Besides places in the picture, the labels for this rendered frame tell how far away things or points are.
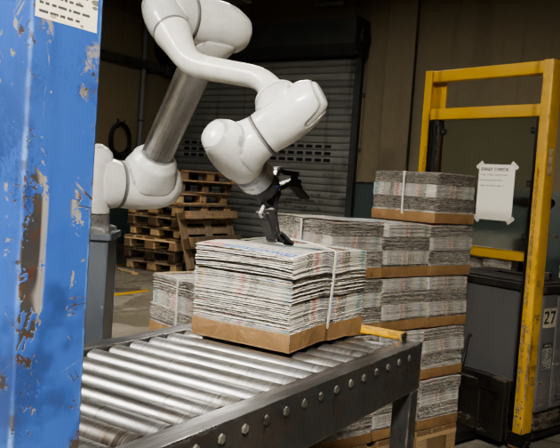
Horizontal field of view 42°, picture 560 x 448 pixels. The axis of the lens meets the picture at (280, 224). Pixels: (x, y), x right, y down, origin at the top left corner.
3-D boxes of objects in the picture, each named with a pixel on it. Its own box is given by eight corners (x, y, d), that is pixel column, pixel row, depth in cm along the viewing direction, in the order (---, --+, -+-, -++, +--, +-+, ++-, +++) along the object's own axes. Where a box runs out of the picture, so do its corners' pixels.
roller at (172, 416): (23, 385, 144) (25, 360, 144) (209, 444, 119) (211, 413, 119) (2, 390, 140) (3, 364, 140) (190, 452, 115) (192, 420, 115)
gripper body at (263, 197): (252, 164, 177) (268, 182, 184) (240, 194, 174) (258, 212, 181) (277, 165, 173) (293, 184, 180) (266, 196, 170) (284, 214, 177)
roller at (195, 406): (50, 379, 150) (51, 355, 149) (232, 434, 125) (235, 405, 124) (29, 383, 145) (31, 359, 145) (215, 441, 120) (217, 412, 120)
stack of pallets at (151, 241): (180, 260, 1042) (185, 171, 1035) (235, 268, 998) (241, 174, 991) (117, 267, 925) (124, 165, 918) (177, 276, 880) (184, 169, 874)
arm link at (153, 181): (103, 185, 243) (162, 188, 256) (116, 219, 234) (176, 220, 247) (184, -20, 200) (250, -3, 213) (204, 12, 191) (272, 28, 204)
